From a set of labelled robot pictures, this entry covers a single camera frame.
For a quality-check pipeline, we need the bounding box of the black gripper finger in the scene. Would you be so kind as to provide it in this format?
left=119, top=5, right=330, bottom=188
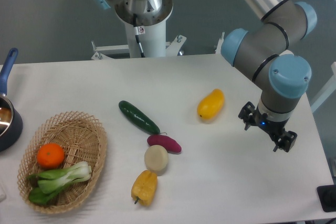
left=238, top=101, right=256, bottom=131
left=272, top=129, right=297, bottom=153

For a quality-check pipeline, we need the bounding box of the purple sweet potato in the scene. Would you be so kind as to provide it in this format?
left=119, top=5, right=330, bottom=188
left=147, top=134, right=182, bottom=153

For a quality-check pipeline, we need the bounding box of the black device at edge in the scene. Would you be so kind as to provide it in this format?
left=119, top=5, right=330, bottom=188
left=317, top=185, right=335, bottom=212

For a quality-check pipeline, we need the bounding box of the yellow bell pepper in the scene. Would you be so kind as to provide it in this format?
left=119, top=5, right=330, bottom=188
left=131, top=170, right=158, bottom=206

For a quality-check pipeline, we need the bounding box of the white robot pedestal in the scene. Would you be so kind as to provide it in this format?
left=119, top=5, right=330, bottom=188
left=91, top=0, right=186, bottom=60

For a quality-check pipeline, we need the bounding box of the green bok choy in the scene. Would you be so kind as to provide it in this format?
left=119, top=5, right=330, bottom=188
left=27, top=161, right=92, bottom=205

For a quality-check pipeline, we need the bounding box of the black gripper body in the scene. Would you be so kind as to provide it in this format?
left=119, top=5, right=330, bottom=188
left=253, top=109, right=288, bottom=139

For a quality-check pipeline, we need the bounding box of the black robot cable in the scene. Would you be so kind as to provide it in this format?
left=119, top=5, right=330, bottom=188
left=132, top=13, right=146, bottom=58

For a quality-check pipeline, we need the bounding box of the orange tangerine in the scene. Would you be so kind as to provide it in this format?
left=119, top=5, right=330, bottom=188
left=36, top=143, right=65, bottom=169

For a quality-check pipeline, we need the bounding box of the dark blue saucepan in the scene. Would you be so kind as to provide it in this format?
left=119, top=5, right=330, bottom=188
left=1, top=48, right=23, bottom=152

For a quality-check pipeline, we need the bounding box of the green cucumber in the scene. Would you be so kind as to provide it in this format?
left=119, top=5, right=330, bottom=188
left=118, top=100, right=161, bottom=135

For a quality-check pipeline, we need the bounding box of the yellow mango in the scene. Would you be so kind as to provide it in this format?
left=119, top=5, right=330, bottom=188
left=197, top=89, right=225, bottom=120

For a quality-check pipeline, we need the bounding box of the woven wicker basket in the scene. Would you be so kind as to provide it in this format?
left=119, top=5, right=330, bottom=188
left=17, top=111, right=108, bottom=214

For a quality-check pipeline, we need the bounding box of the white metal frame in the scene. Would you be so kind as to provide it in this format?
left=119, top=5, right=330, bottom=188
left=310, top=62, right=335, bottom=113

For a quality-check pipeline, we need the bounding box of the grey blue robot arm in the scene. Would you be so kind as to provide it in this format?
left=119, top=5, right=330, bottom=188
left=96, top=0, right=317, bottom=152

